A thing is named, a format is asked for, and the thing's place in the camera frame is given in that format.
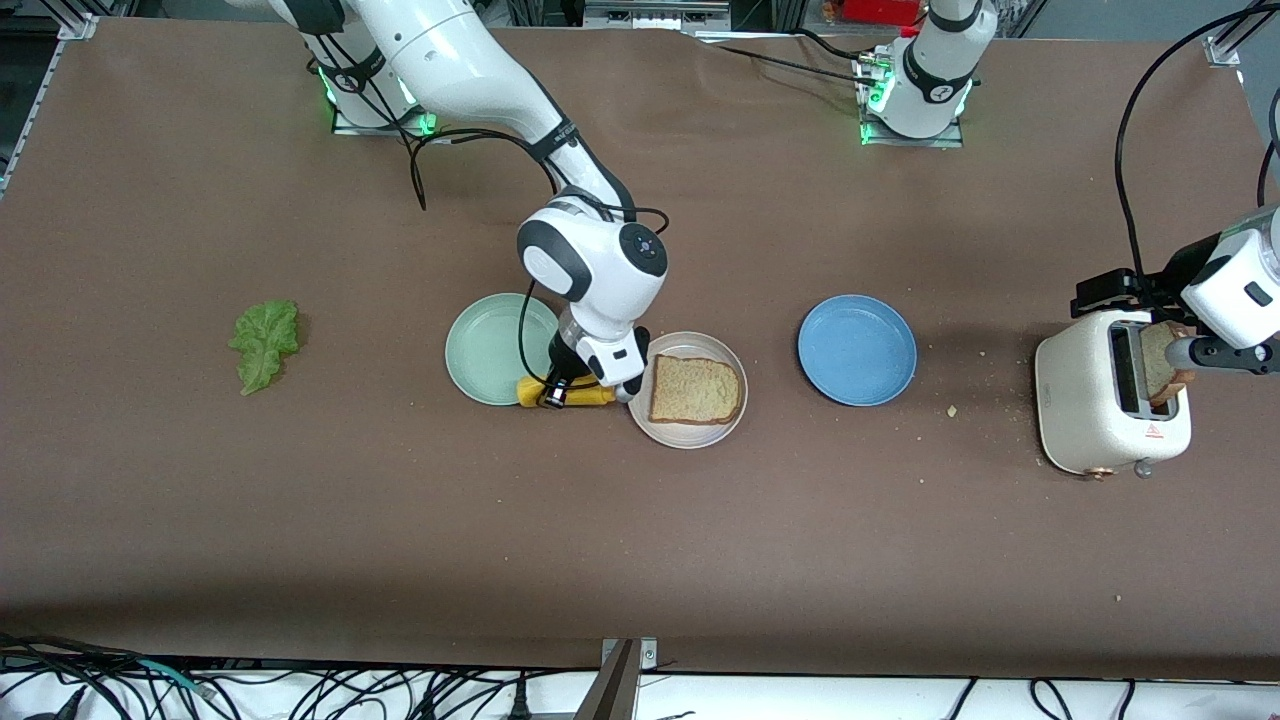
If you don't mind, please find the yellow mustard squeeze bottle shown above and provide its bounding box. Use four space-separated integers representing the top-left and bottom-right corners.
515 375 617 411

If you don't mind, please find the brown bread slice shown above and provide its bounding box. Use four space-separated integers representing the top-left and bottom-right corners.
1138 320 1198 407
648 354 743 426

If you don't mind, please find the green lettuce leaf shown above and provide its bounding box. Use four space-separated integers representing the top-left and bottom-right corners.
228 299 302 397

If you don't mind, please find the beige plate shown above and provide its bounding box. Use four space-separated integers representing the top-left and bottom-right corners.
625 331 749 450

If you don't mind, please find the mint green plate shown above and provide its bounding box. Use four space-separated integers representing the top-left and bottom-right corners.
444 292 567 407

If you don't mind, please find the blue plate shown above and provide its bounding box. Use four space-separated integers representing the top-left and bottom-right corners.
797 294 918 408

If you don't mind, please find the white toaster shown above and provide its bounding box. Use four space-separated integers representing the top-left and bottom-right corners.
1034 308 1194 480

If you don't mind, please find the red box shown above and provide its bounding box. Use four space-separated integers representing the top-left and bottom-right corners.
838 0 926 26

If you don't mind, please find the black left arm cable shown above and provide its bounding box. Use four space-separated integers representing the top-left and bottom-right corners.
1115 0 1280 301

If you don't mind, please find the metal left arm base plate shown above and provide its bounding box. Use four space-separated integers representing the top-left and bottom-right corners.
855 55 966 149

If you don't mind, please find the silver metal bracket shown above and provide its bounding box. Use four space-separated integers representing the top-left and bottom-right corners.
600 637 659 671

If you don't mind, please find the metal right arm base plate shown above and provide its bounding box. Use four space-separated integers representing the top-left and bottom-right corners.
330 60 443 137

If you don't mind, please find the aluminium frame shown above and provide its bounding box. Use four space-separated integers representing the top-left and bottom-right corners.
583 0 733 31

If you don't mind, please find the teal cable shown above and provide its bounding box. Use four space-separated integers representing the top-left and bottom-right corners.
135 657 216 698

